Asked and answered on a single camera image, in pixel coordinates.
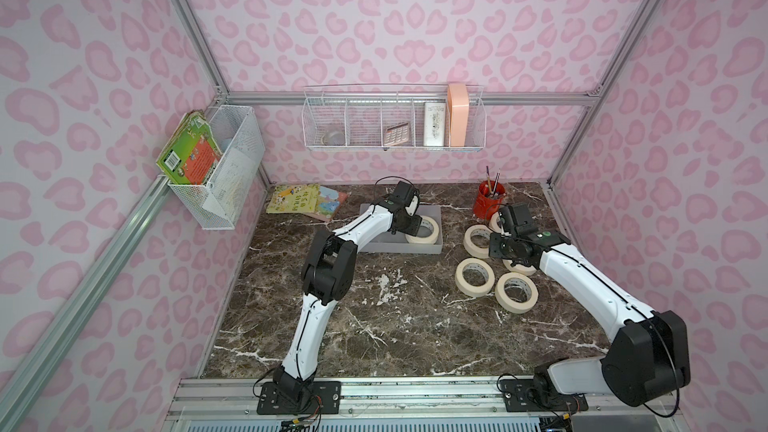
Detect green red book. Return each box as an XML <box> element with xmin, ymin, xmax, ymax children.
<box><xmin>156</xmin><ymin>110</ymin><xmax>223</xmax><ymax>185</ymax></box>

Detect white paper sheet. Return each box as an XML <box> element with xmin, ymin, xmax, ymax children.
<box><xmin>202</xmin><ymin>147</ymin><xmax>255</xmax><ymax>223</ymax></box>

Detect white mesh wall basket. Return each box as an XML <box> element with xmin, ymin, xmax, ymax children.
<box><xmin>157</xmin><ymin>105</ymin><xmax>265</xmax><ymax>231</ymax></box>

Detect pink rectangular case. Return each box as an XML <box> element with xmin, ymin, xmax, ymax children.
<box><xmin>446</xmin><ymin>83</ymin><xmax>470</xmax><ymax>148</ymax></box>

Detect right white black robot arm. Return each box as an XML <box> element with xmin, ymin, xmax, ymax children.
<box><xmin>489</xmin><ymin>203</ymin><xmax>691</xmax><ymax>407</ymax></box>

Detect clear tape roll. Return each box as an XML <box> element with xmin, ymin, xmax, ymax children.
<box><xmin>321</xmin><ymin>124</ymin><xmax>346</xmax><ymax>147</ymax></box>

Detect white patterned box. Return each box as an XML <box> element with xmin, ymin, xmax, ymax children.
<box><xmin>423</xmin><ymin>102</ymin><xmax>447</xmax><ymax>147</ymax></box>

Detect red pen cup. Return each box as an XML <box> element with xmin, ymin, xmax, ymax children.
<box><xmin>472</xmin><ymin>181</ymin><xmax>506</xmax><ymax>221</ymax></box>

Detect beige masking tape roll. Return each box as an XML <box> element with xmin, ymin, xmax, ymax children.
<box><xmin>488</xmin><ymin>212</ymin><xmax>504</xmax><ymax>234</ymax></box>
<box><xmin>494</xmin><ymin>272</ymin><xmax>539</xmax><ymax>314</ymax></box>
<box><xmin>463</xmin><ymin>225</ymin><xmax>491</xmax><ymax>259</ymax></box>
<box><xmin>405</xmin><ymin>216</ymin><xmax>440</xmax><ymax>245</ymax></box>
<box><xmin>454</xmin><ymin>258</ymin><xmax>495</xmax><ymax>298</ymax></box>
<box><xmin>502</xmin><ymin>259</ymin><xmax>538</xmax><ymax>276</ymax></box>

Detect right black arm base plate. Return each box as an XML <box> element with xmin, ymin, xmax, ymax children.
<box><xmin>496</xmin><ymin>375</ymin><xmax>589</xmax><ymax>414</ymax></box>

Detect white wire wall shelf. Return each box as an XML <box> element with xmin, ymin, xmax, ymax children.
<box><xmin>301</xmin><ymin>83</ymin><xmax>487</xmax><ymax>152</ymax></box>

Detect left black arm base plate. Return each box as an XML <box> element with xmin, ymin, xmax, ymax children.
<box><xmin>256</xmin><ymin>380</ymin><xmax>342</xmax><ymax>416</ymax></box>

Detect grey storage tray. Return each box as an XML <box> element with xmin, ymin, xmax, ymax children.
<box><xmin>359</xmin><ymin>204</ymin><xmax>444</xmax><ymax>255</ymax></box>

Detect colourful children's book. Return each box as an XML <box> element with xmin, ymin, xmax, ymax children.
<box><xmin>266</xmin><ymin>183</ymin><xmax>349</xmax><ymax>222</ymax></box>

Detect small pink calculator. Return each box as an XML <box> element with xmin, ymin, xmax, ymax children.
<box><xmin>383</xmin><ymin>122</ymin><xmax>412</xmax><ymax>148</ymax></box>

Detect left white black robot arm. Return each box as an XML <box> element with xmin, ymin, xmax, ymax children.
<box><xmin>273</xmin><ymin>180</ymin><xmax>422</xmax><ymax>403</ymax></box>

